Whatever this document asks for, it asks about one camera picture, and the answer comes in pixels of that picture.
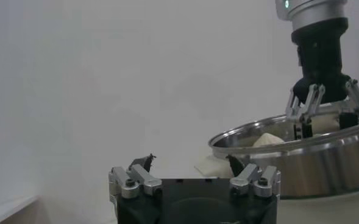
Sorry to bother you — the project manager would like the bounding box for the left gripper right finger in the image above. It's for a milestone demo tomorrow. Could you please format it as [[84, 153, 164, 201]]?
[[226, 154, 281, 198]]

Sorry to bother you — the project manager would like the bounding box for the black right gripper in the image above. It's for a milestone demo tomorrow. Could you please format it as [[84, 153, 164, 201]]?
[[285, 18, 359, 141]]

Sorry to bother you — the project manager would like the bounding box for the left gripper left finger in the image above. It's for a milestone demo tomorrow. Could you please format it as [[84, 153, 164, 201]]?
[[108, 153, 163, 200]]

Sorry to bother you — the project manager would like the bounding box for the white steamed baozi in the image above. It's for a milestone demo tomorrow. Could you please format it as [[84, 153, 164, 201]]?
[[311, 114, 341, 135], [252, 132, 285, 148]]

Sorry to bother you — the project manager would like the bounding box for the stainless steel pot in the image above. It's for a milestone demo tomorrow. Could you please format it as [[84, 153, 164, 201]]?
[[208, 102, 359, 200]]

